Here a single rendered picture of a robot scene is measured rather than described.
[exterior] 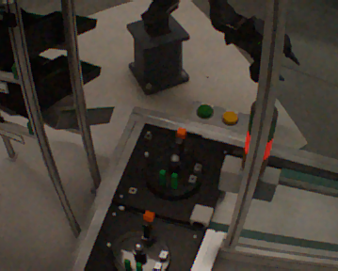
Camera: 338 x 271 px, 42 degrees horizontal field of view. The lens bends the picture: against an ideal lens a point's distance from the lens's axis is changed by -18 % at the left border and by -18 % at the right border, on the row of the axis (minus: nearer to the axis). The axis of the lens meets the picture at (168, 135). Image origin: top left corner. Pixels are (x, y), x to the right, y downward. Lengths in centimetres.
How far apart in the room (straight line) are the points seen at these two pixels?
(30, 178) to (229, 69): 74
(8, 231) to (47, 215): 16
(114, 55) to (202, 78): 31
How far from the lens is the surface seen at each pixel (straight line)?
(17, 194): 142
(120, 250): 114
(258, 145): 82
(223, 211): 127
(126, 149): 132
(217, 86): 159
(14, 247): 134
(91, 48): 175
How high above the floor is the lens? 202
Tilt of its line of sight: 53 degrees down
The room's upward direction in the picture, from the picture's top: 1 degrees counter-clockwise
